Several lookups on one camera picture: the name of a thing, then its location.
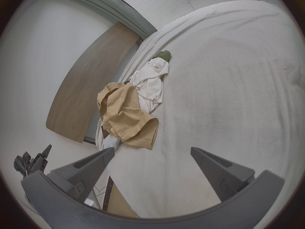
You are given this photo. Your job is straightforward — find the dark brown garment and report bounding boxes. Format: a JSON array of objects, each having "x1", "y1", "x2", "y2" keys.
[{"x1": 101, "y1": 125, "x2": 112, "y2": 140}]

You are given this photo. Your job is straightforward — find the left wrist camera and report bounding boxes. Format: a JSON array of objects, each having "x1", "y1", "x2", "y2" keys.
[{"x1": 14, "y1": 152, "x2": 33, "y2": 174}]

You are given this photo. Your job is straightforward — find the pale grey garment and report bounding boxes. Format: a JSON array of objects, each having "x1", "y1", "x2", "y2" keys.
[{"x1": 95, "y1": 118, "x2": 122, "y2": 152}]

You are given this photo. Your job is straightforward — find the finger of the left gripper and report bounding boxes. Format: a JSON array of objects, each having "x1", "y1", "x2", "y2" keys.
[{"x1": 35, "y1": 144, "x2": 52, "y2": 173}]

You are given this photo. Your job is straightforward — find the tan shorts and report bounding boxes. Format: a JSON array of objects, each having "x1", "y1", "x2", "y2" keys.
[{"x1": 96, "y1": 81, "x2": 159, "y2": 150}]

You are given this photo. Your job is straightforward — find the green garment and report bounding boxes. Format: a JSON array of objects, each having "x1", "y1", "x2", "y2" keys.
[{"x1": 149, "y1": 50, "x2": 172, "y2": 63}]

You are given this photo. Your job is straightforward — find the white garment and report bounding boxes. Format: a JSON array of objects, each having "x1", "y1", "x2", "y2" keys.
[{"x1": 129, "y1": 56, "x2": 170, "y2": 115}]

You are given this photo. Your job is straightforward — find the bed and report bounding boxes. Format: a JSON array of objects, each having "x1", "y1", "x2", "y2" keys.
[{"x1": 46, "y1": 0, "x2": 302, "y2": 219}]

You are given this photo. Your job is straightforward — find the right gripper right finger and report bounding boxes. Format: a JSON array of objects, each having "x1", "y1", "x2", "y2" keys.
[{"x1": 191, "y1": 147, "x2": 255, "y2": 204}]

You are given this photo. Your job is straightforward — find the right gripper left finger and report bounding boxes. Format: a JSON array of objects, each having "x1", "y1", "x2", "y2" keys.
[{"x1": 46, "y1": 147, "x2": 115, "y2": 204}]

